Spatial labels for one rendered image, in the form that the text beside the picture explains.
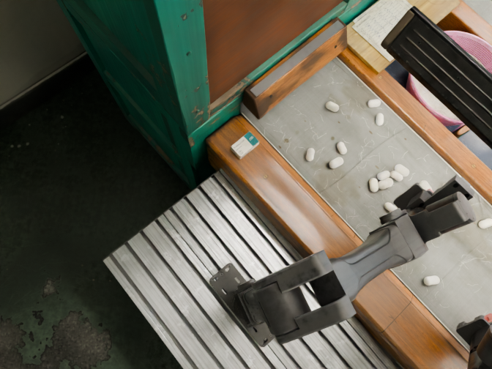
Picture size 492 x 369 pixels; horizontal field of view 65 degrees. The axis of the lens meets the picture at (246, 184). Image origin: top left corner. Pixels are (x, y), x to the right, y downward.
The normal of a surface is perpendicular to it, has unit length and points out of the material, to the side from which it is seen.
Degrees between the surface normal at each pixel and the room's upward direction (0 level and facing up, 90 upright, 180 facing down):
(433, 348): 0
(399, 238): 31
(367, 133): 0
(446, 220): 49
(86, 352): 0
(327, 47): 66
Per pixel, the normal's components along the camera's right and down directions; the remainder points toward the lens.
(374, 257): 0.51, -0.43
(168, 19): 0.67, 0.73
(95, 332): 0.05, -0.25
